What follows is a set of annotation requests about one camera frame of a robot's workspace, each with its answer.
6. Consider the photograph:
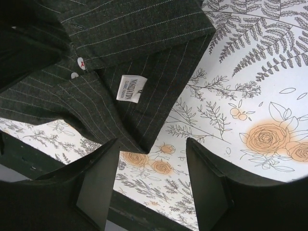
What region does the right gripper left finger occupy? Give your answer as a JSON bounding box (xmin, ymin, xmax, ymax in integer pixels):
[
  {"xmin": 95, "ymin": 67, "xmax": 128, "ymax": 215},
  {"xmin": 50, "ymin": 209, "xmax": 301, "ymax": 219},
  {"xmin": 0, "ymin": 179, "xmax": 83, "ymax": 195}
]
[{"xmin": 0, "ymin": 139, "xmax": 119, "ymax": 231}]

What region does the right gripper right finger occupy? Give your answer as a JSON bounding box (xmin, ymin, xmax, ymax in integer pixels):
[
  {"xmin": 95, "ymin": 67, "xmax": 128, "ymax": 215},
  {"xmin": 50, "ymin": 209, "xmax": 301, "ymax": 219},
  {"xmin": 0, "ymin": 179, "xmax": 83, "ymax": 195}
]
[{"xmin": 186, "ymin": 138, "xmax": 308, "ymax": 231}]

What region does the black pinstriped long sleeve shirt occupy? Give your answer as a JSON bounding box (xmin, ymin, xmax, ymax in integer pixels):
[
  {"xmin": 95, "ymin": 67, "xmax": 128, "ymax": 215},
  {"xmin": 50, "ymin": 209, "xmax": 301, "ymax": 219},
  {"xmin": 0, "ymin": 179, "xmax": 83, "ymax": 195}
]
[{"xmin": 0, "ymin": 0, "xmax": 216, "ymax": 154}]

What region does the floral table mat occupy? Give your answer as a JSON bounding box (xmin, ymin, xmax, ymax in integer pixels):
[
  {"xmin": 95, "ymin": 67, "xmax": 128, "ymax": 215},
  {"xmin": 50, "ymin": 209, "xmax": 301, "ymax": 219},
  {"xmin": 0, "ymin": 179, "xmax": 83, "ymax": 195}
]
[{"xmin": 0, "ymin": 0, "xmax": 308, "ymax": 231}]

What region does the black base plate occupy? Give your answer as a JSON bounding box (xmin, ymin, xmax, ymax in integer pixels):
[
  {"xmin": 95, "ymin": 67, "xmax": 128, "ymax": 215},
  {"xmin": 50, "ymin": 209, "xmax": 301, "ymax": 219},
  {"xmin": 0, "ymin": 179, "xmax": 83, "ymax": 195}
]
[{"xmin": 0, "ymin": 132, "xmax": 189, "ymax": 231}]

